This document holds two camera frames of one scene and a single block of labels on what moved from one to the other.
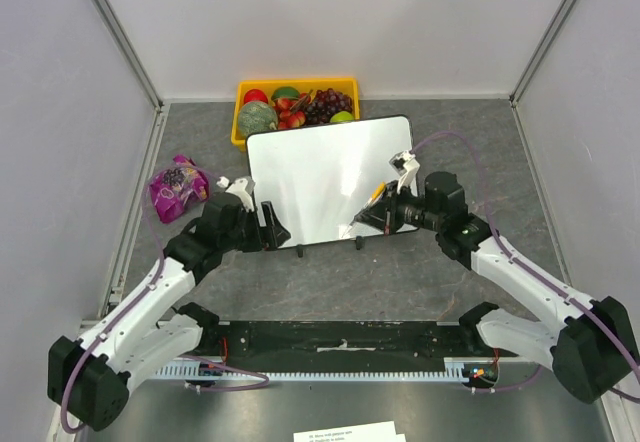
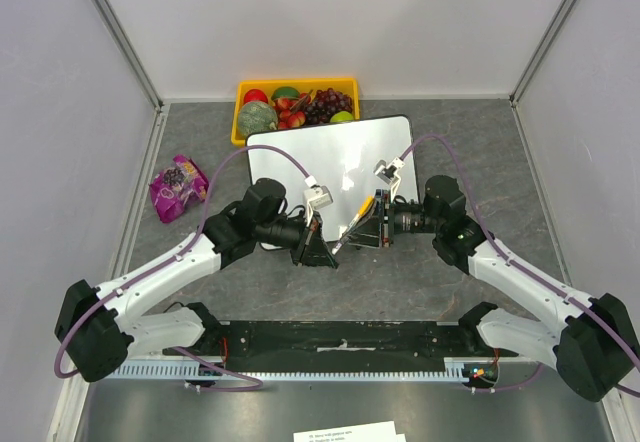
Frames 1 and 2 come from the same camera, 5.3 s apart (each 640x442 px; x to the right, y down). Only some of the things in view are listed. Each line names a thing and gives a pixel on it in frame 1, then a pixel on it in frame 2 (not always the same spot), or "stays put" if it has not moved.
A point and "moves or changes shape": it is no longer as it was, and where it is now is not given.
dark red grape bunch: [325, 104] stays put
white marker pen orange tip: [378, 192] moves or changes shape
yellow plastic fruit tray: [348, 85] stays put
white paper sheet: [381, 431] stays put
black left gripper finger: [271, 245] → [318, 257]
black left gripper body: [258, 233] → [303, 238]
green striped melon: [256, 116] stays put
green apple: [341, 116] stays put
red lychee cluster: [291, 112] stays put
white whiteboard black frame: [317, 179] stays put
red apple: [255, 95] stays put
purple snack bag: [176, 186] stays put
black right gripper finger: [374, 217] → [366, 233]
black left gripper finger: [279, 232] → [319, 236]
